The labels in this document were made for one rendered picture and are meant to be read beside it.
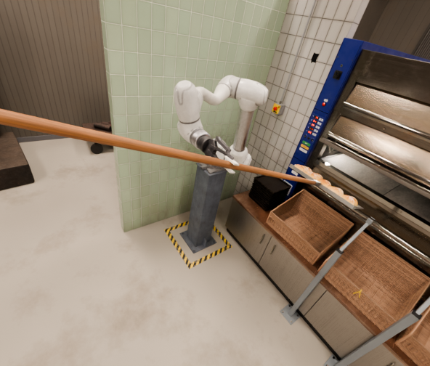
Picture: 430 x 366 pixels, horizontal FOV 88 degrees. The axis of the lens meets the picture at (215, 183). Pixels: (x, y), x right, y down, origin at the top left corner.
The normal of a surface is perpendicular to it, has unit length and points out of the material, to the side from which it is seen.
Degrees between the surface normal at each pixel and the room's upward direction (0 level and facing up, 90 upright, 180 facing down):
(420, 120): 70
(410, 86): 90
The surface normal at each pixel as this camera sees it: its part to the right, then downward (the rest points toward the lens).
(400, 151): -0.70, -0.07
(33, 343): 0.18, -0.80
